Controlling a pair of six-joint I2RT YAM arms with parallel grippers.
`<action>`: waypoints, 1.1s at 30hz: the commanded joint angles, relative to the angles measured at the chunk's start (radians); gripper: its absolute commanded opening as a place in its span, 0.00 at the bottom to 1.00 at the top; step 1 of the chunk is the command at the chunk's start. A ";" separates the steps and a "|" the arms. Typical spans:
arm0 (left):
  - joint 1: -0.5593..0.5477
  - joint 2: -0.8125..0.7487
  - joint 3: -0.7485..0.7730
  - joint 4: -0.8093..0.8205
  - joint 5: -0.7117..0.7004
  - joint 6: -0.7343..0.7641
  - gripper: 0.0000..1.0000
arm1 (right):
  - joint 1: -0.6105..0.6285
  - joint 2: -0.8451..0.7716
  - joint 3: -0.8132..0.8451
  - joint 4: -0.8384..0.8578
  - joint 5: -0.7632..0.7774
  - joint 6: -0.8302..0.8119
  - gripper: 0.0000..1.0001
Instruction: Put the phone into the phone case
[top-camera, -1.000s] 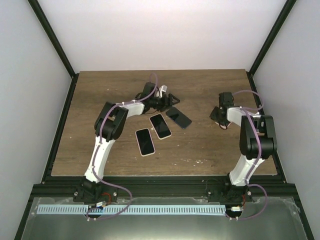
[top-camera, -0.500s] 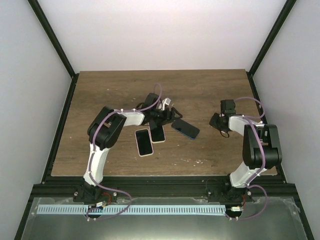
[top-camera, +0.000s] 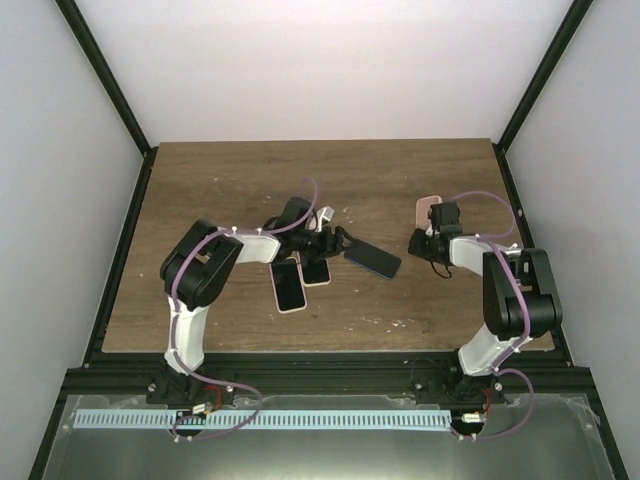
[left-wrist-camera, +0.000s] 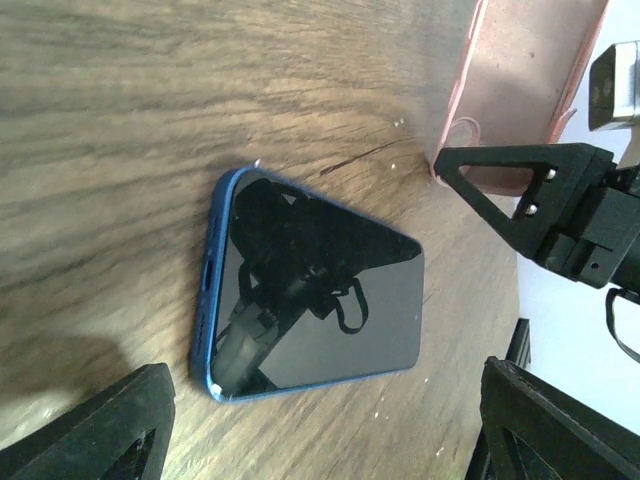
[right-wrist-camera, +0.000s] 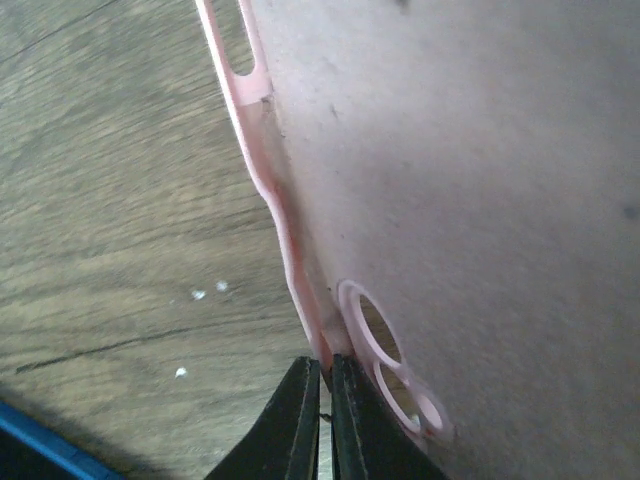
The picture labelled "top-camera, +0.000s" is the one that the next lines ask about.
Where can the white slotted cable duct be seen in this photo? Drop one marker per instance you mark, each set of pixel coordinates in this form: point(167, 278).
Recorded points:
point(405, 420)

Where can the pink phone case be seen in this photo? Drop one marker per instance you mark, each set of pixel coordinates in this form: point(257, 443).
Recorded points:
point(423, 207)

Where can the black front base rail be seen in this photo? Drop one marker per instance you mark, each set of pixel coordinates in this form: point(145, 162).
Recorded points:
point(430, 376)

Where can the dark blue phone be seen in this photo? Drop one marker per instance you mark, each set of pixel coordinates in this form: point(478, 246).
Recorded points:
point(373, 259)

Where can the black phone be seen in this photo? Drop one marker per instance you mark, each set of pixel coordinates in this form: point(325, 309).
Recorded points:
point(290, 287)

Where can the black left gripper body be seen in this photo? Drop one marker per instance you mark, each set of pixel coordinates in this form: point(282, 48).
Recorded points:
point(315, 247)

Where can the black left frame post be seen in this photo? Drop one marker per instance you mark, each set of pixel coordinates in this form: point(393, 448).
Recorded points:
point(93, 53)

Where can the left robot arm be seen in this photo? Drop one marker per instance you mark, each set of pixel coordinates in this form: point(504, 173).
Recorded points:
point(198, 267)

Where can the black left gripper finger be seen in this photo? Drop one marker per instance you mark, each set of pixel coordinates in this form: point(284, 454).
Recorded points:
point(341, 248)
point(343, 237)

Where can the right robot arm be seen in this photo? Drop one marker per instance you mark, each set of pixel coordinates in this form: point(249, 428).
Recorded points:
point(520, 301)

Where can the black frame post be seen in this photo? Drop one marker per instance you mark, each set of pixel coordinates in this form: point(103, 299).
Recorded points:
point(93, 53)
point(560, 41)

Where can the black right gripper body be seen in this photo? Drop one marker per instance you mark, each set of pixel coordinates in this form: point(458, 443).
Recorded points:
point(423, 250)

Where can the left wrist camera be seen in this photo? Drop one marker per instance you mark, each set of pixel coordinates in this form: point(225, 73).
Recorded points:
point(321, 217)

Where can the black right frame post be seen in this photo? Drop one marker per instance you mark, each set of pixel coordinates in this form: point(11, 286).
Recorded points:
point(560, 41)

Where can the white phone case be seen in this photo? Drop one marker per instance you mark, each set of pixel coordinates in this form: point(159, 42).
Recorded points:
point(316, 285)
point(287, 311)

